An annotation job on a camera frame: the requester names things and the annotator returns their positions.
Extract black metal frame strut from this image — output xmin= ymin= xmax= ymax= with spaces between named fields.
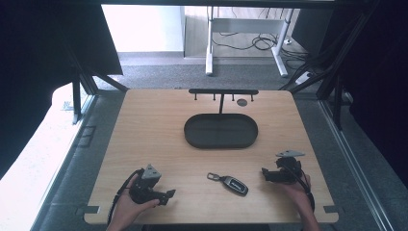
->
xmin=62 ymin=41 xmax=130 ymax=125
xmin=279 ymin=0 xmax=381 ymax=131

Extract person's left hand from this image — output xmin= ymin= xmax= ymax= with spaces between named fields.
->
xmin=110 ymin=174 xmax=161 ymax=226

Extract white side surface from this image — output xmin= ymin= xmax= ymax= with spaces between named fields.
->
xmin=0 ymin=82 xmax=97 ymax=231

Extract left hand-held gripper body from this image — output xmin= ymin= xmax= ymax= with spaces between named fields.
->
xmin=129 ymin=164 xmax=166 ymax=205

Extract white power strip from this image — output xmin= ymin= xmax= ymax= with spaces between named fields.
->
xmin=294 ymin=71 xmax=314 ymax=86

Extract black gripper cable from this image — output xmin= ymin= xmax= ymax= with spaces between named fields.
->
xmin=107 ymin=167 xmax=146 ymax=226
xmin=283 ymin=165 xmax=317 ymax=213

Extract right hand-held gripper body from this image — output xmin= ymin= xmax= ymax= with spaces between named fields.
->
xmin=274 ymin=149 xmax=306 ymax=186

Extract black curtain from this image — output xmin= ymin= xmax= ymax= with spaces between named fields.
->
xmin=316 ymin=0 xmax=408 ymax=179
xmin=0 ymin=0 xmax=124 ymax=180

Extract white desk frame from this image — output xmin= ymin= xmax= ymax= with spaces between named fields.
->
xmin=205 ymin=6 xmax=295 ymax=78

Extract dark cabinet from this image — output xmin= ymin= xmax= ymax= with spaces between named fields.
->
xmin=291 ymin=8 xmax=335 ymax=55

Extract black floor cables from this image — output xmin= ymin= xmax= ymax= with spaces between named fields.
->
xmin=213 ymin=30 xmax=311 ymax=62

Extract black key stand with tray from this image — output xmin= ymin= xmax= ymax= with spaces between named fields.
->
xmin=183 ymin=88 xmax=260 ymax=150

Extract black car key fob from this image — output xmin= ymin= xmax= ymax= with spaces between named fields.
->
xmin=206 ymin=171 xmax=249 ymax=197

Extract person's right hand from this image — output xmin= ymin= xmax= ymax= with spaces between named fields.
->
xmin=278 ymin=173 xmax=314 ymax=219

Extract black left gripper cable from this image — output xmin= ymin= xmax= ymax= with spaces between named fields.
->
xmin=107 ymin=167 xmax=146 ymax=226

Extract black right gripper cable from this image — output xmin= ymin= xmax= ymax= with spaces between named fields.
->
xmin=283 ymin=165 xmax=317 ymax=213

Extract aluminium frame rail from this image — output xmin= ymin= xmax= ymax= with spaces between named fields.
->
xmin=319 ymin=97 xmax=395 ymax=231

